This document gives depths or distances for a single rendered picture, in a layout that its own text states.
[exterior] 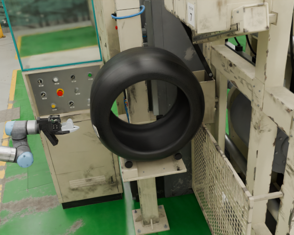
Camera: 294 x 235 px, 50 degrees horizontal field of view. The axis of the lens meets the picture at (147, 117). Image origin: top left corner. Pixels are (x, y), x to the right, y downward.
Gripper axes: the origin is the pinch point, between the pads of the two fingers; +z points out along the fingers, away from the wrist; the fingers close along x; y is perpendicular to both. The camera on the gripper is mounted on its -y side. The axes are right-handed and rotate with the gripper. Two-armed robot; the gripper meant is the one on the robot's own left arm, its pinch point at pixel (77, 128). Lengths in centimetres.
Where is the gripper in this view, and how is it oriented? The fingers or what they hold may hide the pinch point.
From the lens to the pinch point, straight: 172.2
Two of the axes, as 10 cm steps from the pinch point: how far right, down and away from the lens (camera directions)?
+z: 9.9, -0.4, 1.5
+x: -1.5, -4.6, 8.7
